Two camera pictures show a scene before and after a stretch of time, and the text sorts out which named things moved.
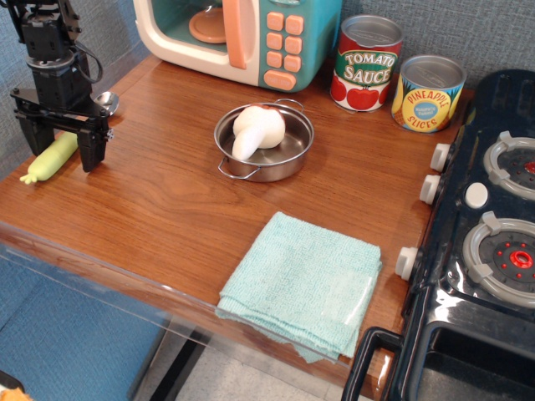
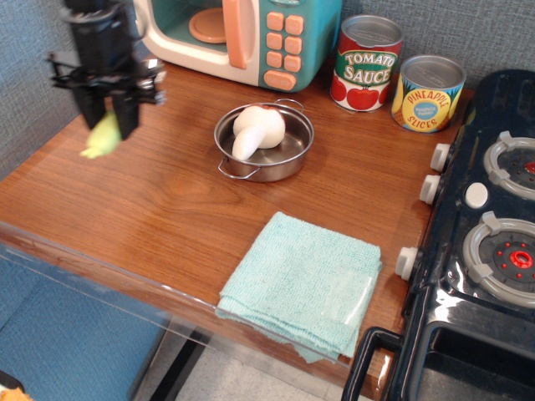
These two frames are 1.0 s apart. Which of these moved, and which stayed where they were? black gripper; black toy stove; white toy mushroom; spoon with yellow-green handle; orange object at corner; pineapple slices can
Moved: spoon with yellow-green handle; black gripper
Stayed: black toy stove; white toy mushroom; pineapple slices can; orange object at corner
